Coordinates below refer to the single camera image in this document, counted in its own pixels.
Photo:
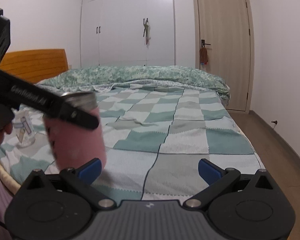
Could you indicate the green floral duvet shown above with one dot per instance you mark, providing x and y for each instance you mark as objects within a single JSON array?
[{"x": 103, "y": 78}]

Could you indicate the black door handle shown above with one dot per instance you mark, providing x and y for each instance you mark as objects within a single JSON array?
[{"x": 203, "y": 43}]

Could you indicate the wooden headboard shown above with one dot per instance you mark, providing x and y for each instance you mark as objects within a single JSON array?
[{"x": 35, "y": 65}]

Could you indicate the green hanging ornament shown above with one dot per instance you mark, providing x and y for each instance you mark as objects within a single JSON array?
[{"x": 146, "y": 31}]

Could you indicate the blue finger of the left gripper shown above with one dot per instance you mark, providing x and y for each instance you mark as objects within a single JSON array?
[{"x": 78, "y": 117}]

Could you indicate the clear glass cup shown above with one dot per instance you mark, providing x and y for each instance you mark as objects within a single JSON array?
[{"x": 29, "y": 128}]

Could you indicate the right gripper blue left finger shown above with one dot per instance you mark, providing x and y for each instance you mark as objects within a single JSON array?
[{"x": 83, "y": 176}]

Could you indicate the pink steel cup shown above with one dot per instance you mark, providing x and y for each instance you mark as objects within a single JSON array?
[{"x": 74, "y": 146}]

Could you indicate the beige wooden door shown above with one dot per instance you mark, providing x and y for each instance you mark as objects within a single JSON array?
[{"x": 228, "y": 26}]

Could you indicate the white wardrobe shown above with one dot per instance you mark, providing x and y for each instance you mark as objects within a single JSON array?
[{"x": 112, "y": 33}]

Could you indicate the checkered green bed sheet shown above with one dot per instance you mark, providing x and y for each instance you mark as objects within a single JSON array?
[{"x": 154, "y": 139}]

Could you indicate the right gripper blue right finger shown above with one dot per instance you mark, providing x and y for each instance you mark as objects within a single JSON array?
[{"x": 214, "y": 175}]

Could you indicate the brown plush on handle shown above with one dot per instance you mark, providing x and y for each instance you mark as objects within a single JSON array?
[{"x": 203, "y": 54}]

